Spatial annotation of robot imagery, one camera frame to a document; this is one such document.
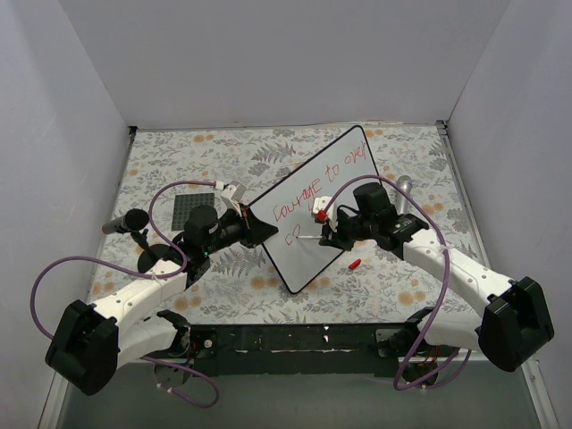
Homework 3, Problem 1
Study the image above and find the red marker cap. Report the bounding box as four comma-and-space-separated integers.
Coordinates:
349, 259, 361, 270

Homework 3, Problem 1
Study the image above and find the white board with black frame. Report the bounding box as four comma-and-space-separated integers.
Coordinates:
249, 125, 379, 294

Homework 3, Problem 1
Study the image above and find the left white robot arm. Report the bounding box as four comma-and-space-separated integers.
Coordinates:
45, 206, 278, 395

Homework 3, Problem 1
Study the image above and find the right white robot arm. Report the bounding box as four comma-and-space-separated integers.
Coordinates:
312, 182, 554, 372

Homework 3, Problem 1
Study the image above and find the dark grey studded baseplate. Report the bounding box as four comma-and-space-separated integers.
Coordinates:
172, 192, 218, 232

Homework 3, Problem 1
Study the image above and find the silver microphone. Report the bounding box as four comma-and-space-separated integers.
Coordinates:
395, 175, 413, 215

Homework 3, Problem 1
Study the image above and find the floral patterned table mat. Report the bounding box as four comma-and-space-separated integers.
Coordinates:
114, 125, 482, 324

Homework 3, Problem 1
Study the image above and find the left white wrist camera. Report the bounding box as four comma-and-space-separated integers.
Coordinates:
214, 181, 247, 214

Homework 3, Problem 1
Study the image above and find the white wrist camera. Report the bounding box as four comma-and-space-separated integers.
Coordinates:
311, 197, 338, 231
214, 181, 247, 214

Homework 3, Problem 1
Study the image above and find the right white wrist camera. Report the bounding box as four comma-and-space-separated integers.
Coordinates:
311, 197, 338, 231

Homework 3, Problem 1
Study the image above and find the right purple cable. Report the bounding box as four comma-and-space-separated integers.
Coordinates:
324, 174, 470, 392

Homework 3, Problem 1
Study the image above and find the black front mounting rail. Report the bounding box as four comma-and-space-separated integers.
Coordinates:
181, 323, 417, 377

